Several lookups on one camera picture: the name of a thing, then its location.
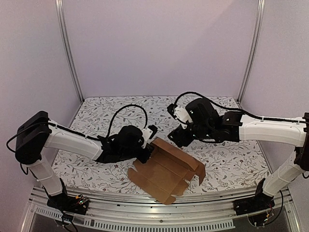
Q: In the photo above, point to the aluminium front rail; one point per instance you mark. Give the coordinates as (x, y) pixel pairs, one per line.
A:
(121, 212)

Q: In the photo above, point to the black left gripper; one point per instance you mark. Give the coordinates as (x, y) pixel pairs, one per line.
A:
(143, 159)

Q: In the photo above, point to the right aluminium frame post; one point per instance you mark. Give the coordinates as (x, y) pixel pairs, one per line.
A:
(252, 51)

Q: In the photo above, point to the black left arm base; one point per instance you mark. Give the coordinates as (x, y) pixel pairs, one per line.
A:
(63, 202)

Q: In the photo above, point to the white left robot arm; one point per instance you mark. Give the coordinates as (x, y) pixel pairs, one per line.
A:
(40, 133)

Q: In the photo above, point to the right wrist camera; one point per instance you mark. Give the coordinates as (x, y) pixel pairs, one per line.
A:
(198, 111)

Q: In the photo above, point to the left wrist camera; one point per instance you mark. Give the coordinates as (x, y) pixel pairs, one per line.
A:
(147, 134)

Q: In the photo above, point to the floral patterned table mat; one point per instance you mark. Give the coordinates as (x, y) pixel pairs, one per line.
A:
(228, 165)

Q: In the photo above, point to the left aluminium frame post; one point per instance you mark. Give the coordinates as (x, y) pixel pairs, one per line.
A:
(68, 52)

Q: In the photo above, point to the brown cardboard paper box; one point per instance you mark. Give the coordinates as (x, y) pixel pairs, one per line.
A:
(167, 173)

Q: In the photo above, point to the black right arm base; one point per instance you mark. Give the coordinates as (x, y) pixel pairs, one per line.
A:
(258, 202)

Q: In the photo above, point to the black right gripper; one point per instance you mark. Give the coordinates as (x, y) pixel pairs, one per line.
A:
(180, 135)

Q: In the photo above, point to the aluminium frame post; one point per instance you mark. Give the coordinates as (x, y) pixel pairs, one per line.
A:
(68, 52)
(252, 51)

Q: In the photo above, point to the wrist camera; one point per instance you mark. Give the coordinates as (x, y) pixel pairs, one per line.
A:
(147, 134)
(198, 111)

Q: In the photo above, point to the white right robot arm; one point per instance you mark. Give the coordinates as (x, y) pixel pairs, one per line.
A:
(274, 134)

